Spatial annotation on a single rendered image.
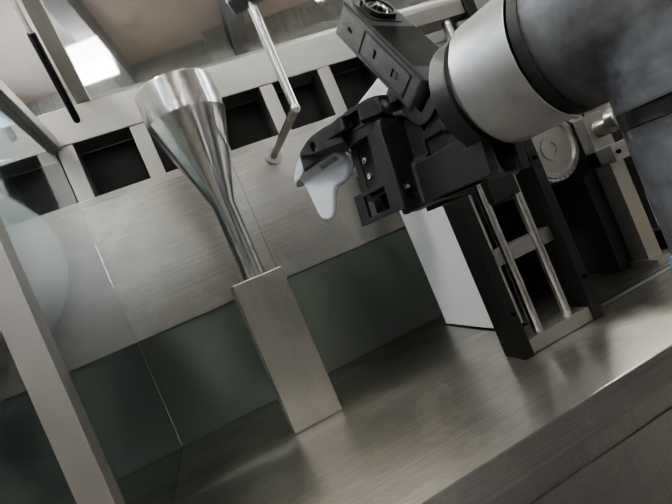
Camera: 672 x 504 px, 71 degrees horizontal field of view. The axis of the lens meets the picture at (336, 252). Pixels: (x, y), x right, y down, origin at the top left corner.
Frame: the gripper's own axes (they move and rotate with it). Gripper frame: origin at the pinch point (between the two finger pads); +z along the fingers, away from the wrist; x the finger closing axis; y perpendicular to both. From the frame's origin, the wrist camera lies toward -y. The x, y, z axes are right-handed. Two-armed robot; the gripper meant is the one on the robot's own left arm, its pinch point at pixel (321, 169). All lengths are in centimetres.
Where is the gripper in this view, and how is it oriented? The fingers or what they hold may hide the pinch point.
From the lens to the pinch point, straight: 45.3
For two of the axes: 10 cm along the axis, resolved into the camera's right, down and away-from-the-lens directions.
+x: 8.2, -2.1, 5.2
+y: 2.8, 9.6, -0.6
